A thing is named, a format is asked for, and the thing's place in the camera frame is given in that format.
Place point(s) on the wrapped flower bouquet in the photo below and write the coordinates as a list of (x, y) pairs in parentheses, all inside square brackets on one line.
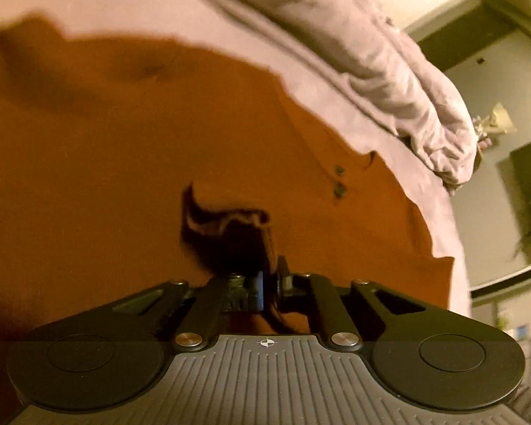
[(491, 127)]

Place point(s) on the crumpled lilac duvet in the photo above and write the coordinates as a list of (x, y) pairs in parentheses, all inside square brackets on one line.
[(380, 70)]

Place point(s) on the dark doorway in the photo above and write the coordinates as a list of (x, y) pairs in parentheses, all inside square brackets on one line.
[(464, 37)]

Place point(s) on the black square panel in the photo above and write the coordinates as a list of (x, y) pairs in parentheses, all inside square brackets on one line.
[(515, 172)]

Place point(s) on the rust brown knit cardigan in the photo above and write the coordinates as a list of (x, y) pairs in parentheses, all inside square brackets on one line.
[(128, 162)]

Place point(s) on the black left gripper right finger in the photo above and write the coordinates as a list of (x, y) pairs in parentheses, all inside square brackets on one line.
[(344, 319)]

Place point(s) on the lilac fleece bed sheet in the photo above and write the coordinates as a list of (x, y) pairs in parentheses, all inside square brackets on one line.
[(244, 34)]

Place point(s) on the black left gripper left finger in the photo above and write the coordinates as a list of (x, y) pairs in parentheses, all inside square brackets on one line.
[(188, 319)]

